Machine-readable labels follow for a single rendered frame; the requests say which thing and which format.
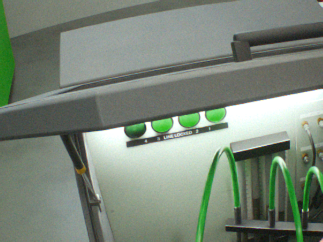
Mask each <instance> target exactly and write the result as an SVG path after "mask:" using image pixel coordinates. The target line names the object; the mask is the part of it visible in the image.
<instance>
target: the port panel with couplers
mask: <svg viewBox="0 0 323 242"><path fill-rule="evenodd" d="M295 123H296V185H295V188H296V194H295V195H296V199H297V200H298V201H299V200H302V199H303V194H304V191H305V180H306V176H307V172H308V170H309V169H310V168H311V165H312V161H313V151H312V146H311V143H310V140H309V137H308V134H307V132H306V130H307V129H309V130H310V132H311V136H312V138H313V142H314V144H315V149H316V163H315V167H317V168H318V169H319V170H320V172H321V173H323V161H322V158H323V129H322V126H323V99H319V100H312V101H308V102H305V103H300V104H295ZM318 184H319V181H318V180H317V177H316V175H315V174H314V173H313V178H312V181H311V186H310V191H309V195H310V197H313V196H315V193H316V190H317V187H318Z"/></svg>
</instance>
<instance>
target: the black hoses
mask: <svg viewBox="0 0 323 242"><path fill-rule="evenodd" d="M306 132H307V134H308V137H309V140H310V143H311V146H312V151H313V161H312V165H311V166H312V167H314V166H315V163H316V149H315V144H314V142H313V138H312V136H311V132H310V130H309V129H307V130H306ZM319 190H320V184H318V187H317V190H316V193H315V196H314V197H312V203H311V204H310V195H309V201H308V207H309V208H308V209H309V211H310V210H311V209H312V208H313V205H314V208H315V209H318V208H319V207H320V204H321V203H322V204H323V195H320V201H319V203H318V205H317V195H318V193H319ZM298 206H299V207H298V208H299V212H300V214H301V213H302V209H303V204H302V202H301V201H298ZM322 212H323V209H321V210H320V211H319V212H318V213H317V214H316V215H315V216H313V217H311V218H310V214H308V215H309V216H308V221H312V220H314V219H315V218H317V217H318V216H319V215H320V214H321V213H322Z"/></svg>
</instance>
